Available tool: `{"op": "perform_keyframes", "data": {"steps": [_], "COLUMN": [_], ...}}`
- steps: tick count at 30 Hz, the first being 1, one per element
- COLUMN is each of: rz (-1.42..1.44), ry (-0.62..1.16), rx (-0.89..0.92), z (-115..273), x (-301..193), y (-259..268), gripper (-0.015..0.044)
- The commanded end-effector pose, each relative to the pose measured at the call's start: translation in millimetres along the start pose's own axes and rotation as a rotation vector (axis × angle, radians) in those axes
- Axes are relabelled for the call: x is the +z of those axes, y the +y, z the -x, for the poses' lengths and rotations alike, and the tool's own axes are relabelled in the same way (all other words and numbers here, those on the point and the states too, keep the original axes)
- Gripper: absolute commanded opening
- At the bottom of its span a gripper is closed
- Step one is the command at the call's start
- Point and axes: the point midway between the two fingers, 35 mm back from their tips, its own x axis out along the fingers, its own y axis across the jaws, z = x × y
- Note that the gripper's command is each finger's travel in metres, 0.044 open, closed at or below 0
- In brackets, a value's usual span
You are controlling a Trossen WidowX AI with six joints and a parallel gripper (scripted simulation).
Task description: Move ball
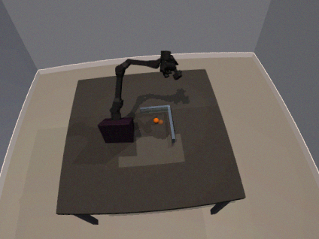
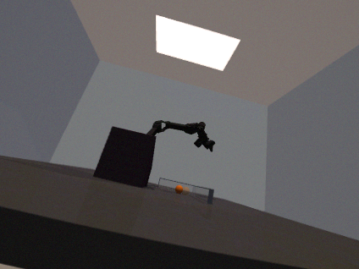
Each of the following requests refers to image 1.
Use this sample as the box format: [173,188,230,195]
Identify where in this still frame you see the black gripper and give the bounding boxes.
[167,55,182,80]

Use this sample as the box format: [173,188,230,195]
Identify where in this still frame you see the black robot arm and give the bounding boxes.
[109,51,172,121]

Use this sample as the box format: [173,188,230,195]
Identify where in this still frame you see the clear l-shaped low wall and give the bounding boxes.
[141,107,172,136]

